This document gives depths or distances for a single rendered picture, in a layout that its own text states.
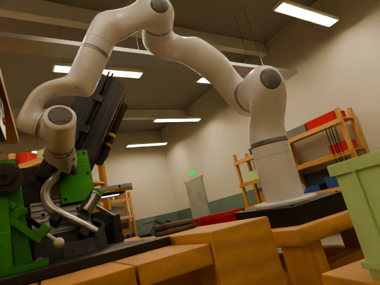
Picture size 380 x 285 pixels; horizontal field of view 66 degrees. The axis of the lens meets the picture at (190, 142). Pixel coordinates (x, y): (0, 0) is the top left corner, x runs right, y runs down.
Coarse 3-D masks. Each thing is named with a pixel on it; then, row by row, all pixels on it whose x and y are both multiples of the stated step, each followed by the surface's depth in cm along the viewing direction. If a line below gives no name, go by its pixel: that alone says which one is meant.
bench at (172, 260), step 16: (144, 256) 57; (160, 256) 50; (176, 256) 49; (192, 256) 50; (208, 256) 51; (80, 272) 56; (96, 272) 49; (112, 272) 44; (128, 272) 45; (144, 272) 46; (160, 272) 47; (176, 272) 48; (192, 272) 57
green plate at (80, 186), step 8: (80, 152) 112; (80, 160) 111; (88, 160) 112; (80, 168) 109; (88, 168) 110; (72, 176) 106; (80, 176) 107; (88, 176) 108; (64, 184) 103; (72, 184) 104; (80, 184) 105; (88, 184) 106; (64, 192) 102; (72, 192) 103; (80, 192) 104; (88, 192) 105; (64, 200) 100; (72, 200) 101; (80, 200) 102
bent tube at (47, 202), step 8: (56, 176) 101; (48, 184) 98; (48, 192) 97; (48, 200) 95; (48, 208) 94; (56, 208) 95; (64, 216) 94; (72, 216) 95; (80, 224) 95; (88, 224) 95
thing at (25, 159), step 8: (24, 152) 399; (40, 152) 392; (16, 160) 402; (24, 160) 397; (32, 160) 386; (40, 160) 377; (104, 168) 407; (104, 176) 401; (96, 184) 392; (104, 184) 396; (104, 200) 392; (104, 208) 390
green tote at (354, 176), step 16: (352, 160) 42; (368, 160) 39; (336, 176) 45; (352, 176) 42; (368, 176) 40; (352, 192) 43; (368, 192) 40; (352, 208) 43; (368, 208) 40; (368, 224) 41; (368, 240) 41; (368, 256) 42
